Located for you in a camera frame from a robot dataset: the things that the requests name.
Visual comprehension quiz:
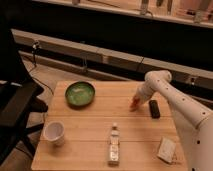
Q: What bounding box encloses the black rectangular device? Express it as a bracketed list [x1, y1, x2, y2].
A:
[149, 100, 160, 119]

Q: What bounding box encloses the black cable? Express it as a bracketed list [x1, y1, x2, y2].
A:
[25, 40, 55, 95]

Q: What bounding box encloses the black office chair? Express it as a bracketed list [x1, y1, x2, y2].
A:
[0, 18, 48, 166]

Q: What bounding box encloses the white paper cup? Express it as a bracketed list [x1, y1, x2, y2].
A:
[43, 122, 65, 146]

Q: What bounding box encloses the clear plastic bottle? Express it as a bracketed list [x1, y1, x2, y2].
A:
[108, 122, 120, 166]

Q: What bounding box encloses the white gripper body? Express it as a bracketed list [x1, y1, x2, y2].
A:
[135, 83, 154, 104]

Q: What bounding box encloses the green bowl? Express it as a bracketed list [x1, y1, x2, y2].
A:
[65, 81, 95, 107]

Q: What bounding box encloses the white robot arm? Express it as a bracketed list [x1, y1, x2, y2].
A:
[130, 70, 213, 171]

